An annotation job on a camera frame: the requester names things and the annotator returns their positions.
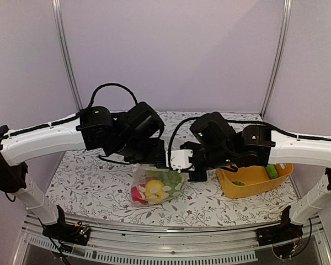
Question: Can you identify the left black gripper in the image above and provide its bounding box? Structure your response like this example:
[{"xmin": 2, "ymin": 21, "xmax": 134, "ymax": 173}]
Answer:
[{"xmin": 112, "ymin": 135, "xmax": 165, "ymax": 165}]

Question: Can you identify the clear zip top bag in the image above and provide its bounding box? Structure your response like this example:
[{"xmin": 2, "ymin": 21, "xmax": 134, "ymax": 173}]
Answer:
[{"xmin": 130, "ymin": 165, "xmax": 188, "ymax": 206}]

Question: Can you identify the yellow lemon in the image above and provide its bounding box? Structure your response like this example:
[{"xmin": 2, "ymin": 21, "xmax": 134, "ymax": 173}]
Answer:
[{"xmin": 145, "ymin": 180, "xmax": 164, "ymax": 203}]

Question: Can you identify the green lettuce leaf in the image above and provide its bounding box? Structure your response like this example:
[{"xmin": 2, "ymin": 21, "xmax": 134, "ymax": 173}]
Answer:
[{"xmin": 232, "ymin": 181, "xmax": 245, "ymax": 186}]

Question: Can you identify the red apple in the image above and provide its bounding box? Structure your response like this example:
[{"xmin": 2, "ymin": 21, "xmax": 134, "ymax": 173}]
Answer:
[{"xmin": 131, "ymin": 186, "xmax": 146, "ymax": 204}]

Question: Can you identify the green cucumber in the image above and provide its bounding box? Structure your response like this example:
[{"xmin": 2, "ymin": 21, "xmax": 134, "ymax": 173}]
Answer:
[{"xmin": 265, "ymin": 165, "xmax": 279, "ymax": 179}]

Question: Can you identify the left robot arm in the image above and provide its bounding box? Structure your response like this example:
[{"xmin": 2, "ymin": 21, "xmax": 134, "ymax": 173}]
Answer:
[{"xmin": 0, "ymin": 102, "xmax": 165, "ymax": 240}]

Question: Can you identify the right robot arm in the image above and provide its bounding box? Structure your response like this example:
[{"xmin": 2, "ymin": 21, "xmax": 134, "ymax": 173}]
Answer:
[{"xmin": 181, "ymin": 112, "xmax": 331, "ymax": 245}]

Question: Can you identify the yellow plastic basket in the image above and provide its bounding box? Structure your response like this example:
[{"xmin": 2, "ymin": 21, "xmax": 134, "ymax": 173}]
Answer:
[{"xmin": 216, "ymin": 163, "xmax": 293, "ymax": 199}]

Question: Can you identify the floral tablecloth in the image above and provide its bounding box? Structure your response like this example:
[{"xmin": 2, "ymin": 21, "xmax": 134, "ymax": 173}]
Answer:
[{"xmin": 42, "ymin": 110, "xmax": 304, "ymax": 229}]

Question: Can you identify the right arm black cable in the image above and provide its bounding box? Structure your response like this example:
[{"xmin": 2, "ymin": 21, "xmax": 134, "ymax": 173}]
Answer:
[{"xmin": 167, "ymin": 117, "xmax": 205, "ymax": 168}]

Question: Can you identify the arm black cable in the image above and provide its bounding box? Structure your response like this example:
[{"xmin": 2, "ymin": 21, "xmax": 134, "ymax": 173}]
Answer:
[
  {"xmin": 167, "ymin": 117, "xmax": 205, "ymax": 168},
  {"xmin": 87, "ymin": 83, "xmax": 139, "ymax": 111}
]

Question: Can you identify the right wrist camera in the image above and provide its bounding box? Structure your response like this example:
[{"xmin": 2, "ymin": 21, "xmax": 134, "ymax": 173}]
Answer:
[{"xmin": 167, "ymin": 149, "xmax": 194, "ymax": 171}]

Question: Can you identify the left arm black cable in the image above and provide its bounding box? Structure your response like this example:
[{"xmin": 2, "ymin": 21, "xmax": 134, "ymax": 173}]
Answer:
[{"xmin": 87, "ymin": 83, "xmax": 139, "ymax": 111}]

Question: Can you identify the aluminium front rail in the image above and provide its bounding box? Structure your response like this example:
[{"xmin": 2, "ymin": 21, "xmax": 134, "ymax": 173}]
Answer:
[{"xmin": 12, "ymin": 212, "xmax": 331, "ymax": 265}]

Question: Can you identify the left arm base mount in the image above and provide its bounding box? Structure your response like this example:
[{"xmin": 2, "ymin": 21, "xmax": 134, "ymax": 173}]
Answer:
[{"xmin": 42, "ymin": 223, "xmax": 91, "ymax": 246}]

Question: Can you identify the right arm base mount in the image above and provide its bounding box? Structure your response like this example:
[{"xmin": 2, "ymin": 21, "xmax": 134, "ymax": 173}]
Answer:
[{"xmin": 255, "ymin": 221, "xmax": 303, "ymax": 259}]

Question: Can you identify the left aluminium post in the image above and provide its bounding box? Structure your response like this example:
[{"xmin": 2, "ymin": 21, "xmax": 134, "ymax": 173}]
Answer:
[{"xmin": 51, "ymin": 0, "xmax": 83, "ymax": 110}]

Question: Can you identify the aluminium post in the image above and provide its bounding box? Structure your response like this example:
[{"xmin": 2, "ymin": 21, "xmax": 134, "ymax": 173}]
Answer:
[
  {"xmin": 260, "ymin": 0, "xmax": 292, "ymax": 120},
  {"xmin": 51, "ymin": 0, "xmax": 83, "ymax": 110}
]

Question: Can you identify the right aluminium post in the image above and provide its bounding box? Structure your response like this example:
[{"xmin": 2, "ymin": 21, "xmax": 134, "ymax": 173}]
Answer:
[{"xmin": 260, "ymin": 0, "xmax": 292, "ymax": 120}]

